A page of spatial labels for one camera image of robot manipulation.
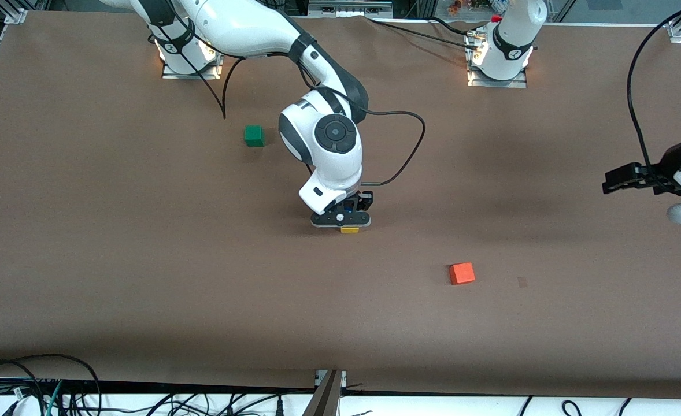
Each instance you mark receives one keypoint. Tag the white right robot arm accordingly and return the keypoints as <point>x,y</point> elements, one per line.
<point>329,156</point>

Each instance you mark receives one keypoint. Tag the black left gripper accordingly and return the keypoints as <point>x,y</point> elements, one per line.
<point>666,166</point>

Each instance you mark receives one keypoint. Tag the blue cube block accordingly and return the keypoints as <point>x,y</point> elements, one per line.
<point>350,205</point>

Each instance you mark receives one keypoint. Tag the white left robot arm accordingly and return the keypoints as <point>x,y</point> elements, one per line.
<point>514,40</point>

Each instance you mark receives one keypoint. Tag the brown paper table cover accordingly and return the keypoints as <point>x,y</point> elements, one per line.
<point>340,323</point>

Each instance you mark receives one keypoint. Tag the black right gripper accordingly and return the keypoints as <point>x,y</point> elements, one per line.
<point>356,204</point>

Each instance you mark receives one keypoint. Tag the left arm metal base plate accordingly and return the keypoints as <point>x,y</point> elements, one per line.
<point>518,84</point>

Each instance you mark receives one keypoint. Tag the green cube block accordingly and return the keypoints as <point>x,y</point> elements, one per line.
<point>254,136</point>

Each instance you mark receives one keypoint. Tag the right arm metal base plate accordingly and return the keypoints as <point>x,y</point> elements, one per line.
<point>170,74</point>

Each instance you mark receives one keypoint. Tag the orange cube block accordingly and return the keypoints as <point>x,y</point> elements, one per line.
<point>462,273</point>

